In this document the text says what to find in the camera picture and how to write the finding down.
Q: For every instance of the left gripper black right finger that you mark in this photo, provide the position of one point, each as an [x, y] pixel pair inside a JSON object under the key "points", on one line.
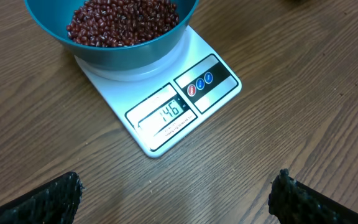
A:
{"points": [[295, 203]]}

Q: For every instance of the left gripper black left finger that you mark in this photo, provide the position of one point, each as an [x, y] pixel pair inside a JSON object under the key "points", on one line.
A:
{"points": [[56, 201]]}

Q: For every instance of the white digital kitchen scale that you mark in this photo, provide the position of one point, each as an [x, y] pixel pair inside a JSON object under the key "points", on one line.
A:
{"points": [[161, 103]]}

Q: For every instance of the blue bowl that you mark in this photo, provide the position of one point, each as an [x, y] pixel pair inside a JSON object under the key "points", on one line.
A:
{"points": [[53, 16]]}

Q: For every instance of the red beans in bowl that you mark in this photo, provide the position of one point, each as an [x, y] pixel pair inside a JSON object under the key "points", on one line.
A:
{"points": [[121, 23]]}

